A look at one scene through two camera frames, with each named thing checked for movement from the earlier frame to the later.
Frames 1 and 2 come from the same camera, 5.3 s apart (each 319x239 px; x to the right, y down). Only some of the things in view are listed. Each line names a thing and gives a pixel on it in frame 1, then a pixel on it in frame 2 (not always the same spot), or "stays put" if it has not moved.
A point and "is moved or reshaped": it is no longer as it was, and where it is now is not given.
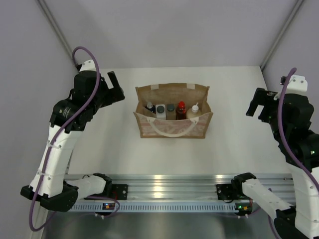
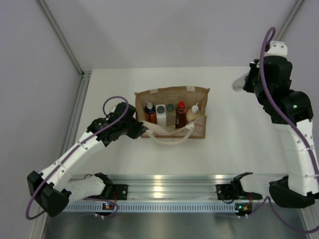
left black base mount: x=119 y=191 stays put
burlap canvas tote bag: x=150 y=127 is moved or reshaped
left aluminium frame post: x=57 y=30 stays put
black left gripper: x=112 y=94 → x=139 y=129
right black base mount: x=226 y=192 stays put
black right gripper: x=262 y=97 → x=253 y=69
